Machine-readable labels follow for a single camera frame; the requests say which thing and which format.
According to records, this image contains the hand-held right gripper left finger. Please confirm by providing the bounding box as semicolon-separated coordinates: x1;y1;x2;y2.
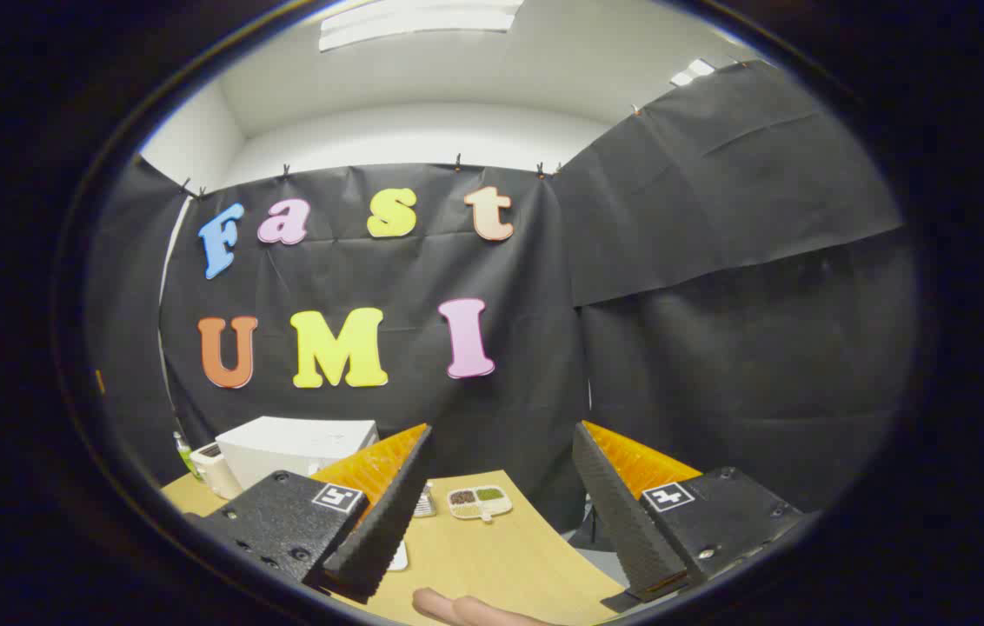
183;423;435;605

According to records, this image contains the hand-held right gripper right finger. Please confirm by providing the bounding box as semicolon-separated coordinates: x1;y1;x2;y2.
571;421;808;603

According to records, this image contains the white microwave oven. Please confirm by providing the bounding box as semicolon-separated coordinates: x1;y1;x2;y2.
216;416;380;492

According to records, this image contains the divided plate with grains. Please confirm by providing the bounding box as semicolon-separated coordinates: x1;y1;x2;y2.
447;485;514;523

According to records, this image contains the small cream toaster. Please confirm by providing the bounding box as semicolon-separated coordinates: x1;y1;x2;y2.
189;442;243;500

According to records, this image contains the black backdrop cloth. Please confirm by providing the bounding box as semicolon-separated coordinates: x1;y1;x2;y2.
83;59;919;557

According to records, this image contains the green plastic bottle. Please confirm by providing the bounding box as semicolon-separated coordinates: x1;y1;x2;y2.
174;432;202;481

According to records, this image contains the small ceiling light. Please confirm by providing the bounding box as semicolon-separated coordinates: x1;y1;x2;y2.
670;58;717;88

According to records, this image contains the long ceiling light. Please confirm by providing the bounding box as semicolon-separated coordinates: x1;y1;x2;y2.
318;0;523;51

